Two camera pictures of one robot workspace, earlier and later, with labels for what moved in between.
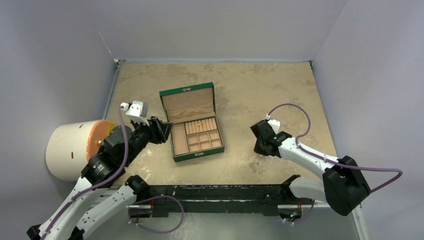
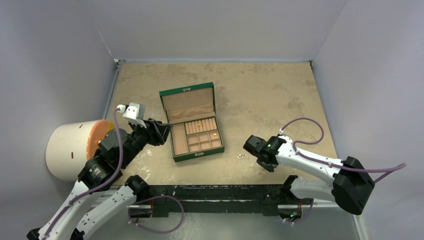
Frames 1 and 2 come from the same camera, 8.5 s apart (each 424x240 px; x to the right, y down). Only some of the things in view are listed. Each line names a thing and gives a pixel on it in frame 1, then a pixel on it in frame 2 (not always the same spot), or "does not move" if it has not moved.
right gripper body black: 262,147 to 251,145
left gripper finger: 162,125 does not move
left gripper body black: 146,134 does not move
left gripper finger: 163,135 does not move
